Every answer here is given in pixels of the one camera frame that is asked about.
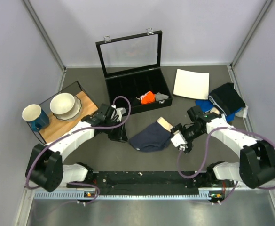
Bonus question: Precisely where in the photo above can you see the white saucer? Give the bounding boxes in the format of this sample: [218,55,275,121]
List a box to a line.
[53,96,82,121]

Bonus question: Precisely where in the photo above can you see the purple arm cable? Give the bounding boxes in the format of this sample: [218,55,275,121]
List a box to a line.
[176,128,275,205]
[24,96,131,205]

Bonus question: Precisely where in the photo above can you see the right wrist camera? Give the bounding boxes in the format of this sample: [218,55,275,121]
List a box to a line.
[171,132,187,151]

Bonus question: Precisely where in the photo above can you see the grey rolled garment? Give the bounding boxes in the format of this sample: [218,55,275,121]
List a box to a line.
[155,92,169,101]

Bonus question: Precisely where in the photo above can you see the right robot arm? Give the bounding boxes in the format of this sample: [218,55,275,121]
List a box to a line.
[171,106,275,189]

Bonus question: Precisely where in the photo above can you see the white square plate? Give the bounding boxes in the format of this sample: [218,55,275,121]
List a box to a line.
[173,69,210,100]

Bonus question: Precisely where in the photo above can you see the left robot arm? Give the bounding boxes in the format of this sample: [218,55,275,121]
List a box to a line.
[25,104,127,192]

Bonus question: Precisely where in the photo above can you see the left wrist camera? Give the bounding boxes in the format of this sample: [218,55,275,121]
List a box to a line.
[111,107,126,122]

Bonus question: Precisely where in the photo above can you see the black compartment box with lid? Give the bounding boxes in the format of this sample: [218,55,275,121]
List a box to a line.
[95,28,173,114]

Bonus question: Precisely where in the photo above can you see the blue mug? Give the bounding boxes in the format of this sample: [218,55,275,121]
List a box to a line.
[22,104,50,132]

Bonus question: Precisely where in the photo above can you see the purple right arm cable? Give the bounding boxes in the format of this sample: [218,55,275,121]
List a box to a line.
[176,128,275,205]

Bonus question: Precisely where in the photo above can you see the grey slotted cable duct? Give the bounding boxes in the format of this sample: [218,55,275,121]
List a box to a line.
[33,188,213,201]

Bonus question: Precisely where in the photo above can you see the white garment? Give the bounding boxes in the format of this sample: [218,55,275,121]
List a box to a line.
[235,105,249,118]

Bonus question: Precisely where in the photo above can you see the bright blue underwear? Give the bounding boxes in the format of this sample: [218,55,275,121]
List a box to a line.
[195,100,242,123]

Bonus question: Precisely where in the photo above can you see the navy underwear with cream waistband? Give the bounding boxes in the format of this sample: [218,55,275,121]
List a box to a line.
[128,117,173,153]

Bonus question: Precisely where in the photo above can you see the wooden shelf with black frame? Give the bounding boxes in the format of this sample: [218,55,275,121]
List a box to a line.
[27,81,98,144]

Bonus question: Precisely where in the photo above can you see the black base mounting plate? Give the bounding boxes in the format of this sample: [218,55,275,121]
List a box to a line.
[66,170,234,195]

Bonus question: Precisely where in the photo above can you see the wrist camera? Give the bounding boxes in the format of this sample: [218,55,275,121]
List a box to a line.
[111,107,126,122]
[171,132,187,151]

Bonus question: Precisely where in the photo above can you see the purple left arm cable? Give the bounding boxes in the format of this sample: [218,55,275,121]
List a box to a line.
[24,96,131,205]

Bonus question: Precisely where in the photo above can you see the orange rolled garment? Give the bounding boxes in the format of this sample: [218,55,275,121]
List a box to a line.
[140,91,156,105]

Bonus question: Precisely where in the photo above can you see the white ceramic bowl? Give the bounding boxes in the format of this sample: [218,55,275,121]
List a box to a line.
[50,93,76,115]

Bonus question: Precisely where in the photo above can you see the black rolled garment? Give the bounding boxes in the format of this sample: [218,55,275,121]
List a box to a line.
[131,97,141,107]

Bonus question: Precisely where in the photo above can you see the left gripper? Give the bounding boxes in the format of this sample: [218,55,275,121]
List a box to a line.
[104,119,128,143]

